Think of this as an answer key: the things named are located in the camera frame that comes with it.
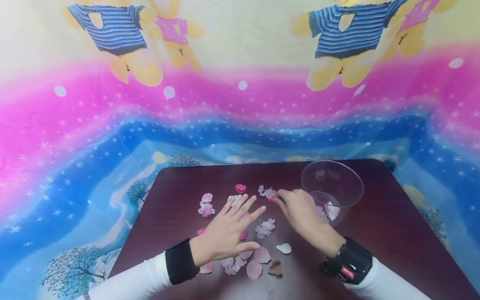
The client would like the person's right hand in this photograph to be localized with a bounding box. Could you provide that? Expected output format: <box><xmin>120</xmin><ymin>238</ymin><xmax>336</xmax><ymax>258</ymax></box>
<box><xmin>275</xmin><ymin>189</ymin><xmax>346</xmax><ymax>258</ymax></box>

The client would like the brown petal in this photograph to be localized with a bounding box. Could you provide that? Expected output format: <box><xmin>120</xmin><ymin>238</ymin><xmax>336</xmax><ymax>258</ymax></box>
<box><xmin>267</xmin><ymin>260</ymin><xmax>283</xmax><ymax>278</ymax></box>

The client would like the black wrist band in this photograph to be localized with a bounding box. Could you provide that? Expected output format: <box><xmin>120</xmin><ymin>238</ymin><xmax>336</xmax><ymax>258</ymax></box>
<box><xmin>165</xmin><ymin>238</ymin><xmax>200</xmax><ymax>286</ymax></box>
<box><xmin>319</xmin><ymin>237</ymin><xmax>374</xmax><ymax>285</ymax></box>

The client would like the person's left forearm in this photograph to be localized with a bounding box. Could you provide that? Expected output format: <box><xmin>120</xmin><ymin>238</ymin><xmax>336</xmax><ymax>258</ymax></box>
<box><xmin>77</xmin><ymin>251</ymin><xmax>173</xmax><ymax>300</ymax></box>

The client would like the pale pink fabric blossom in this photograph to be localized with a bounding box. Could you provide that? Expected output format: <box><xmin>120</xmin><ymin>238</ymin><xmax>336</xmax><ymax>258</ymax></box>
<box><xmin>255</xmin><ymin>218</ymin><xmax>276</xmax><ymax>239</ymax></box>
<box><xmin>220</xmin><ymin>256</ymin><xmax>248</xmax><ymax>276</ymax></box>

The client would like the person's left hand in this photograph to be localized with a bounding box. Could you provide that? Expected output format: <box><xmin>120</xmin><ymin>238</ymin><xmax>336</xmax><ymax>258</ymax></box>
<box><xmin>189</xmin><ymin>194</ymin><xmax>267</xmax><ymax>268</ymax></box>

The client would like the person's right forearm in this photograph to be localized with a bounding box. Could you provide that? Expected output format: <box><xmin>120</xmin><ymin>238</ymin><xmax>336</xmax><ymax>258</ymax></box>
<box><xmin>344</xmin><ymin>257</ymin><xmax>433</xmax><ymax>300</ymax></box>

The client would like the clear plastic bowl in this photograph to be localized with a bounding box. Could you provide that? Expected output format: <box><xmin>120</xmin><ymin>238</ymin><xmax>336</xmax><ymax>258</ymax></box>
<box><xmin>300</xmin><ymin>160</ymin><xmax>365</xmax><ymax>228</ymax></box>

